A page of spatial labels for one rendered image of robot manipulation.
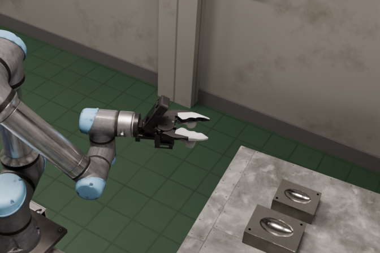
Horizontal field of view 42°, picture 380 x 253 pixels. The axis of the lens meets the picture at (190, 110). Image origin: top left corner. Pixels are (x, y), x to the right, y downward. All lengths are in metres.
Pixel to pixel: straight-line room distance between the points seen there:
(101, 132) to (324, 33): 2.05
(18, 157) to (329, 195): 1.29
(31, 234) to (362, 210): 1.31
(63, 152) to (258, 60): 2.31
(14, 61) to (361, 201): 1.51
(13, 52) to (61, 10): 3.03
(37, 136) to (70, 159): 0.11
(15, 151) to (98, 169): 0.29
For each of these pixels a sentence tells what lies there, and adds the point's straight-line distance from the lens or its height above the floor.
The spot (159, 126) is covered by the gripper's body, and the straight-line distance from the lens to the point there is 1.38.
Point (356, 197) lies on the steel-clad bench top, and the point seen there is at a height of 0.80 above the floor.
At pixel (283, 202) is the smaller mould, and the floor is 0.86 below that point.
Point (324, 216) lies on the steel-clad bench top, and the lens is 2.12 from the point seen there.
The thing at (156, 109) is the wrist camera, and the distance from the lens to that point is 1.33.
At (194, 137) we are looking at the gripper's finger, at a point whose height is 1.45.
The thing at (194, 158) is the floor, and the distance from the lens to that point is 3.39.
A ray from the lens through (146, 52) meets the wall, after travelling 3.96.
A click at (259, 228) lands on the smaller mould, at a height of 0.87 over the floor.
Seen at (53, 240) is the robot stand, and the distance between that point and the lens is 1.67.
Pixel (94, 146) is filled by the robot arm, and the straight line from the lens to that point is 1.46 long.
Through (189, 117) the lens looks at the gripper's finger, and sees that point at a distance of 1.41.
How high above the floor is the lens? 2.35
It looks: 38 degrees down
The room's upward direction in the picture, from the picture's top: 4 degrees clockwise
